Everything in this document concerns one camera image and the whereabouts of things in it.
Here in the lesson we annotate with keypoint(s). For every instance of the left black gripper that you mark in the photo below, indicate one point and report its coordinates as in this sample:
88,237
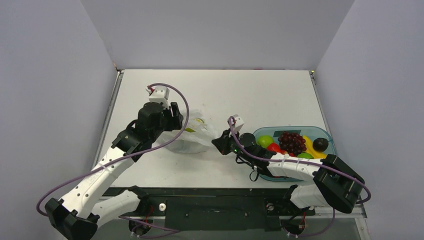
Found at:
175,114

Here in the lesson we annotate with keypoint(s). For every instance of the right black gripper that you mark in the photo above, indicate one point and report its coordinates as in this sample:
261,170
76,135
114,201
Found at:
227,144

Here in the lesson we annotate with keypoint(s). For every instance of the white plastic bag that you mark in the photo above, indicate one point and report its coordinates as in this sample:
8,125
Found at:
197,136

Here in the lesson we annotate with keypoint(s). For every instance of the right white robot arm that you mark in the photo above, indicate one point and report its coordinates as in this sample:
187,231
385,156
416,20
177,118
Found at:
326,181

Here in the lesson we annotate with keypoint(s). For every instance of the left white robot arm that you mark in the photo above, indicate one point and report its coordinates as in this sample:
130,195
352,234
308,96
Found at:
78,214

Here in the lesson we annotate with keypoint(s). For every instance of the fake green apple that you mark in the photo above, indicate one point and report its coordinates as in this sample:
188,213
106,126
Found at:
264,141

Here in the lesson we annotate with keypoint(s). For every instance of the fake red strawberry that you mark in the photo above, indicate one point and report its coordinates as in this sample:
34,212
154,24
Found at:
273,147

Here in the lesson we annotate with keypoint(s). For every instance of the fake purple grapes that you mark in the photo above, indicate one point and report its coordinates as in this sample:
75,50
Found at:
293,143

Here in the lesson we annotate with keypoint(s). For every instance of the fake yellow banana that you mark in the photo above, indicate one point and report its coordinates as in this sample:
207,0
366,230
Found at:
310,150

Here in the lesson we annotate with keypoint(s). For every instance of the fake dark plum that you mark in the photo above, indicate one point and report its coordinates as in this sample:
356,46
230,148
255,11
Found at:
320,144

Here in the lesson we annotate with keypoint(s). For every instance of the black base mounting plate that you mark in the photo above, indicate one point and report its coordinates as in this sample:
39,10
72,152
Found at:
218,209

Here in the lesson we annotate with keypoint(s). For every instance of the teal plastic tray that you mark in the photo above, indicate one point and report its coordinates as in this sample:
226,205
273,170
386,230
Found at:
312,132

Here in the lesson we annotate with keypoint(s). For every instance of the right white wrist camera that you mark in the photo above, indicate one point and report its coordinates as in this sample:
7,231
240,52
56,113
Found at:
236,122

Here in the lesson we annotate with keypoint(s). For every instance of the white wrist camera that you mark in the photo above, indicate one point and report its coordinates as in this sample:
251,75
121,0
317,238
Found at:
236,122
159,94

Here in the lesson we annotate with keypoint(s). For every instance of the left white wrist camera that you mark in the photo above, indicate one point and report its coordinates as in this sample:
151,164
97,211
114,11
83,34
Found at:
159,94

